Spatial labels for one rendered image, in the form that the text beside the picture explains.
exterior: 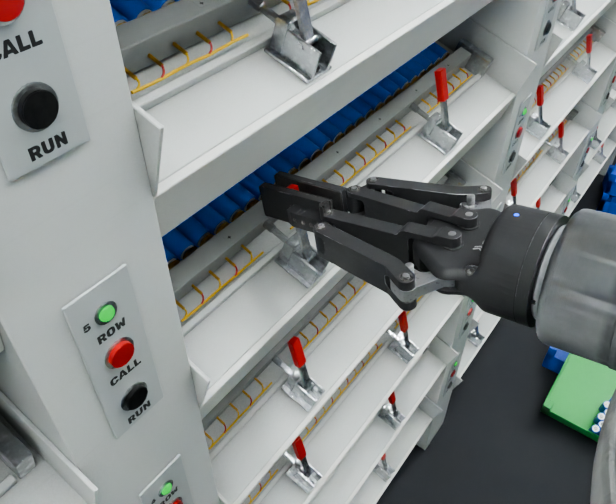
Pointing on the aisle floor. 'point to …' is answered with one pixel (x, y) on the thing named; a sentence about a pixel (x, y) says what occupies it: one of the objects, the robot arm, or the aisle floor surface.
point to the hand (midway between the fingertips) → (303, 202)
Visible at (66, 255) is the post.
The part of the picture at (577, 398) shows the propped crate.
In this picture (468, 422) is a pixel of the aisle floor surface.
